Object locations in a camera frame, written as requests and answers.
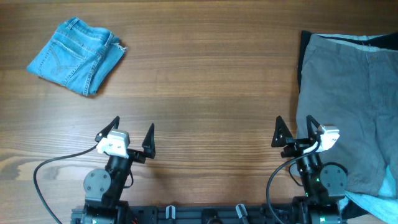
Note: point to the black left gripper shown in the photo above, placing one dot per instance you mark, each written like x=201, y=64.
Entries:
x=147, y=145

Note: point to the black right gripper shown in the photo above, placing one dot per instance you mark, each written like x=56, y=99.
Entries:
x=296, y=145

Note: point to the light blue denim jeans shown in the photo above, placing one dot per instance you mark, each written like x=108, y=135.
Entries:
x=78, y=56

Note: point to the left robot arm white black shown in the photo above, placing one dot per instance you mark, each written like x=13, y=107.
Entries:
x=103, y=187

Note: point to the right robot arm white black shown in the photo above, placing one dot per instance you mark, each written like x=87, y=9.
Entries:
x=323, y=183

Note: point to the grey shorts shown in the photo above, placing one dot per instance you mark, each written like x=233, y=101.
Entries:
x=351, y=82

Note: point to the light blue garment in pile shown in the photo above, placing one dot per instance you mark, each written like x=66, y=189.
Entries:
x=384, y=206

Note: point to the black garment under shorts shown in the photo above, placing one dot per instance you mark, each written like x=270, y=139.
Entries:
x=388, y=41

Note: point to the black mounting rail base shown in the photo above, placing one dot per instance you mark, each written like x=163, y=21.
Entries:
x=239, y=213

